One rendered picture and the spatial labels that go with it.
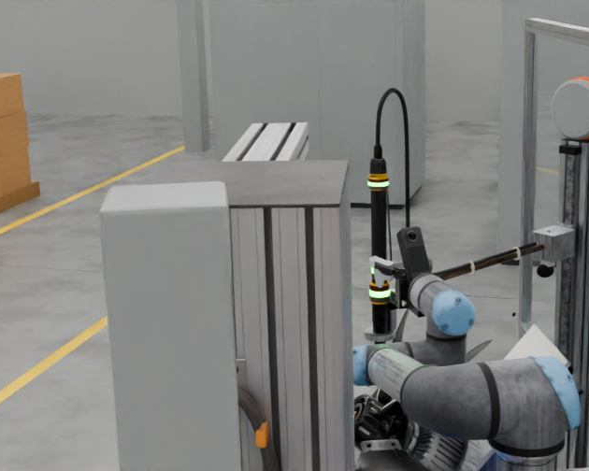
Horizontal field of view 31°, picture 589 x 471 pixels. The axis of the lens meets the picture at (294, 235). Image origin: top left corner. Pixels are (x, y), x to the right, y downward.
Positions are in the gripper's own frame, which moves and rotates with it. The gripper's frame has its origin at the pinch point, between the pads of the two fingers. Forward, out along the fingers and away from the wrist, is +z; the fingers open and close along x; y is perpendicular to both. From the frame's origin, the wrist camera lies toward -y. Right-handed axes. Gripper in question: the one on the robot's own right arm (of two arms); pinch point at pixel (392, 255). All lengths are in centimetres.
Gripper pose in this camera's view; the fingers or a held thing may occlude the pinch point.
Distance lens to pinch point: 226.8
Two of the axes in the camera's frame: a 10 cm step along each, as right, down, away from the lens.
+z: -2.5, -2.5, 9.4
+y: 0.3, 9.6, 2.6
